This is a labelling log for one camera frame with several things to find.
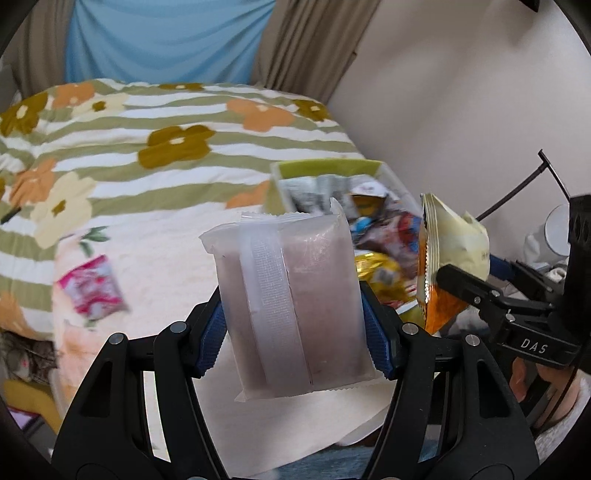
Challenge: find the yellow object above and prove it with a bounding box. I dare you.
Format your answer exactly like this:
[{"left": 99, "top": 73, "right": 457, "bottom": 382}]
[{"left": 2, "top": 382, "right": 64, "bottom": 428}]

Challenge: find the white storage container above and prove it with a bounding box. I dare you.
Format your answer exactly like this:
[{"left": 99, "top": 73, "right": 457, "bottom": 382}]
[{"left": 269, "top": 158, "right": 428, "bottom": 324}]

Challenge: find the blue denim cloth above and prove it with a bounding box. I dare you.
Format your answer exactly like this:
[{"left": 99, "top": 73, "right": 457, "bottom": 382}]
[{"left": 277, "top": 438, "right": 439, "bottom": 480}]

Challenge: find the translucent grey-white snack packet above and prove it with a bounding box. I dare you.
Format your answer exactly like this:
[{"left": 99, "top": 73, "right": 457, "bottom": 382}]
[{"left": 198, "top": 198, "right": 377, "bottom": 403}]

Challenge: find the small pink snack packet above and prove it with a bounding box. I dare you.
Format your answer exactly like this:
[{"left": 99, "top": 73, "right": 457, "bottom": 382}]
[{"left": 56, "top": 255, "right": 131, "bottom": 322}]

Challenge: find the person's right hand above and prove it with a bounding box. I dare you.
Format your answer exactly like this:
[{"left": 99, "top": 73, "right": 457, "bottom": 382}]
[{"left": 509, "top": 357, "right": 583, "bottom": 417}]

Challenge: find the blue curtain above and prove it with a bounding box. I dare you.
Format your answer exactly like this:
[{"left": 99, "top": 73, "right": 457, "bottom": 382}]
[{"left": 65, "top": 0, "right": 278, "bottom": 86}]

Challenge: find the person's right forearm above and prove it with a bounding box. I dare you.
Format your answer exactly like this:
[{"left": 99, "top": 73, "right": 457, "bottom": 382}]
[{"left": 534, "top": 374, "right": 591, "bottom": 463}]

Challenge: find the green striped floral blanket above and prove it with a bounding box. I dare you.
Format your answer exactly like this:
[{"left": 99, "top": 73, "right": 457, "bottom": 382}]
[{"left": 0, "top": 78, "right": 370, "bottom": 343}]

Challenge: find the patterned brown cloth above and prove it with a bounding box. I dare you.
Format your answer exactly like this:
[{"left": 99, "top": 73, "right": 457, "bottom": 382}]
[{"left": 0, "top": 330, "right": 59, "bottom": 385}]

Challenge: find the white round object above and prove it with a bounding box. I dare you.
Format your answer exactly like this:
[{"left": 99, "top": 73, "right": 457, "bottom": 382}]
[{"left": 524, "top": 203, "right": 573, "bottom": 278}]

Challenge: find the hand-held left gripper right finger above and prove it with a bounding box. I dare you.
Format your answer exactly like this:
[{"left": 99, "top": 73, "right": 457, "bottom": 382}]
[{"left": 358, "top": 281, "right": 541, "bottom": 480}]

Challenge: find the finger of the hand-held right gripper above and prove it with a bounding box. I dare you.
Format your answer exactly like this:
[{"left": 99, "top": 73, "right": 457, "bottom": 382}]
[
  {"left": 487, "top": 254, "right": 568, "bottom": 308},
  {"left": 436, "top": 263, "right": 555, "bottom": 334}
]

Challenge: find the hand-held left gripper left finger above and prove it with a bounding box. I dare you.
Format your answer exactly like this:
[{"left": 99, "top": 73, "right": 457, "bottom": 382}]
[{"left": 52, "top": 286, "right": 229, "bottom": 480}]

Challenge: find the black cable tie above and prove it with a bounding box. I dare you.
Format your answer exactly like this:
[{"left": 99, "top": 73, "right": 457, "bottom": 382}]
[{"left": 475, "top": 150, "right": 573, "bottom": 222}]

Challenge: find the gold foil snack packet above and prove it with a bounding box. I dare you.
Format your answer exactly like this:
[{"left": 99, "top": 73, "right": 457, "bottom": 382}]
[{"left": 355, "top": 251, "right": 419, "bottom": 306}]

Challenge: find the black white snack packet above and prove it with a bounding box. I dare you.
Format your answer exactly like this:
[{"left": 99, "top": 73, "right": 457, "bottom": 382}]
[{"left": 281, "top": 174, "right": 352, "bottom": 216}]

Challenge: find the beige curtain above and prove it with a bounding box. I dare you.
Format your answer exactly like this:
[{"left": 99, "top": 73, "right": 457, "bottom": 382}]
[
  {"left": 252, "top": 0, "right": 384, "bottom": 105},
  {"left": 0, "top": 0, "right": 77, "bottom": 100}
]

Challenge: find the orange white snack packet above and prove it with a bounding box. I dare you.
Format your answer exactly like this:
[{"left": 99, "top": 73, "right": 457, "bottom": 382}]
[{"left": 350, "top": 179, "right": 389, "bottom": 216}]

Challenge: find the pale yellow snack packet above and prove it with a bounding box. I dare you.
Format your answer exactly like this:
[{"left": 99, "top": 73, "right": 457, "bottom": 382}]
[{"left": 416, "top": 193, "right": 491, "bottom": 336}]

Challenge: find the peach floral cloth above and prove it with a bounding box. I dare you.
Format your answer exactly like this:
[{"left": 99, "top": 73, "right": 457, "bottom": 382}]
[{"left": 51, "top": 203, "right": 278, "bottom": 403}]

